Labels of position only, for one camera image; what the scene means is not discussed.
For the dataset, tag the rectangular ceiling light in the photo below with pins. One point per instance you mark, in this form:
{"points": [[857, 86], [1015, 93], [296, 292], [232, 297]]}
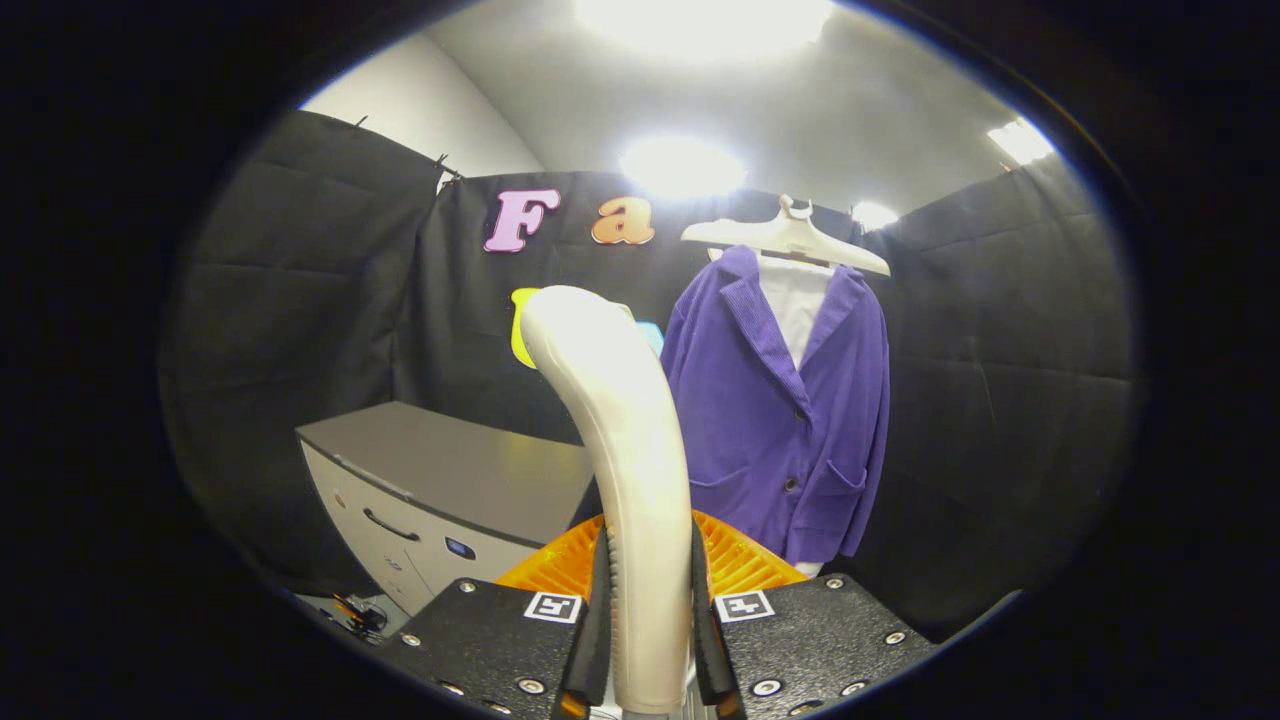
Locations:
{"points": [[1020, 140]]}

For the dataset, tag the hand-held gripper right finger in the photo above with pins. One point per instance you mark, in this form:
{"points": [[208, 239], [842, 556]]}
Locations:
{"points": [[708, 650]]}

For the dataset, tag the grey cabinet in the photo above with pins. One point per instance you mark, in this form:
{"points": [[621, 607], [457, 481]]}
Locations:
{"points": [[440, 480]]}

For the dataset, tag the small ceiling light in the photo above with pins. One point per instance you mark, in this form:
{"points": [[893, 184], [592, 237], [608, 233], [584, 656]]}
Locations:
{"points": [[873, 214]]}

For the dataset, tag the white inner shirt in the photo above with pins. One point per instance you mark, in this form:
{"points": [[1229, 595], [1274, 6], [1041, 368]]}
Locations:
{"points": [[795, 300]]}

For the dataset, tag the white plastic hanger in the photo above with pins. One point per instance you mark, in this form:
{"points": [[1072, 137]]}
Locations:
{"points": [[790, 236]]}

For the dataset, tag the large ceiling light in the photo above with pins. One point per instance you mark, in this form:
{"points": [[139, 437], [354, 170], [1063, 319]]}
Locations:
{"points": [[700, 25]]}

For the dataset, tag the round ceiling light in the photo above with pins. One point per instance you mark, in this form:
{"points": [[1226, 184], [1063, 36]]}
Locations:
{"points": [[680, 166]]}

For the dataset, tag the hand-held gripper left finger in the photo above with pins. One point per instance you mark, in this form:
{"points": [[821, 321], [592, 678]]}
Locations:
{"points": [[600, 650]]}

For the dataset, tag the white garment steamer head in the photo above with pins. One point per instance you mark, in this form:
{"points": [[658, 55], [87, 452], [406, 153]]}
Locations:
{"points": [[630, 450]]}

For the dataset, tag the black backdrop cloth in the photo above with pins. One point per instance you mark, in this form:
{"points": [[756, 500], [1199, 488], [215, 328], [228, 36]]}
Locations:
{"points": [[300, 300]]}

